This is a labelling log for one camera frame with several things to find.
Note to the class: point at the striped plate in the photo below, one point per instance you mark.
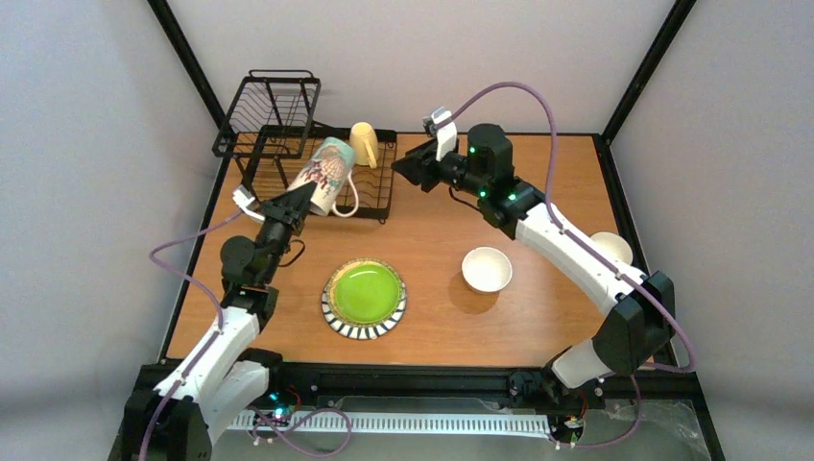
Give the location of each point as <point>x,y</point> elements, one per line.
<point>359,332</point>

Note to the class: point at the black enclosure frame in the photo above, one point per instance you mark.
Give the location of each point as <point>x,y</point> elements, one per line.
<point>514,387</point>

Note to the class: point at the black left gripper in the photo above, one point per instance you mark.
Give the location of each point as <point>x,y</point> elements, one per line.
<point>281,212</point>

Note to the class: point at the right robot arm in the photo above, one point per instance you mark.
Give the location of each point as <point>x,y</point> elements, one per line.
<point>637,308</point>

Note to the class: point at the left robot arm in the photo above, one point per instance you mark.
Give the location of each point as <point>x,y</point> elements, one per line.
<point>184,415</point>

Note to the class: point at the black wire dish rack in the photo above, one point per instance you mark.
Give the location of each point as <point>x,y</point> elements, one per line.
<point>270,132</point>

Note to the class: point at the tall patterned ceramic cup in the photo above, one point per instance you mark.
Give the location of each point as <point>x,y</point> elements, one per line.
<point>330,169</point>

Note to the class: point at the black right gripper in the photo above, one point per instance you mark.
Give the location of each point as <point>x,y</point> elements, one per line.
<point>430,168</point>

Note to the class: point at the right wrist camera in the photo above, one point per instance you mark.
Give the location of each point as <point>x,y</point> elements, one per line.
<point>439,124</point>

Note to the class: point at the white bowl at right edge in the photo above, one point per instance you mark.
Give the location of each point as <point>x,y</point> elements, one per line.
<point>614,246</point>

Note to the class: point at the green plate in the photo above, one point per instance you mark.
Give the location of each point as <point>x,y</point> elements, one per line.
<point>365,292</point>

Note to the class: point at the yellow ceramic mug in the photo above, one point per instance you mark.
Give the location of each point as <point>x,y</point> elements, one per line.
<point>364,143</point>

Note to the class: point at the white cable duct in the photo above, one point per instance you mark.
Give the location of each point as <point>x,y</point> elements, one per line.
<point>532,426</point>

